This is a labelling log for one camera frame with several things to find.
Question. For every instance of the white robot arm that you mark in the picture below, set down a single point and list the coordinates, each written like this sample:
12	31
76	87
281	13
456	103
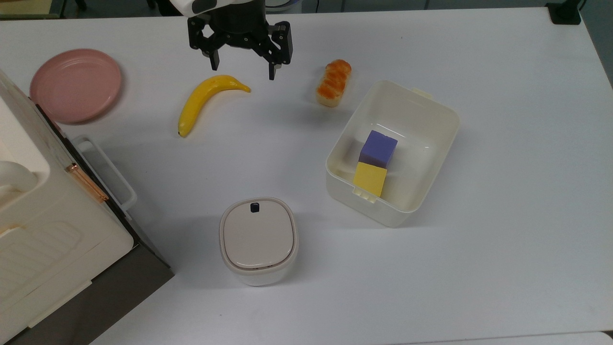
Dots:
194	5

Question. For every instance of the toy bread loaf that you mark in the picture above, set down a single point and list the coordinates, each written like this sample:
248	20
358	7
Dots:
334	82

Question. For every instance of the black table clamp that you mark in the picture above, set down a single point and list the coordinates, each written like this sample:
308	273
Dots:
565	12

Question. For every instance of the cream plastic box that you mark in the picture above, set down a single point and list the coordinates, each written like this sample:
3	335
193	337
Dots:
393	152

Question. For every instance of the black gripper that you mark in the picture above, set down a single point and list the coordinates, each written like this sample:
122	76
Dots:
238	25

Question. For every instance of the pink plate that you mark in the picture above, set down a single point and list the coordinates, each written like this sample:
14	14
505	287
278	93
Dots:
75	85

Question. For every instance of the white lidded trash bin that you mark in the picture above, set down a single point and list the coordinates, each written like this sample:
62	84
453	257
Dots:
257	241

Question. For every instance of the yellow toy banana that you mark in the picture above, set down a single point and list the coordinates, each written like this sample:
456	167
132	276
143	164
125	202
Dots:
205	100

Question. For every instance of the purple cube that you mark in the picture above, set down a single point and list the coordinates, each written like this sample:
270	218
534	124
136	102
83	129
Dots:
378	149

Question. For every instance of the yellow cube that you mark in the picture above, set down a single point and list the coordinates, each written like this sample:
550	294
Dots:
369	179

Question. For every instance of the cream toy kitchen cabinet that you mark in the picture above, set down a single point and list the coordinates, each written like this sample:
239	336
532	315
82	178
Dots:
57	225

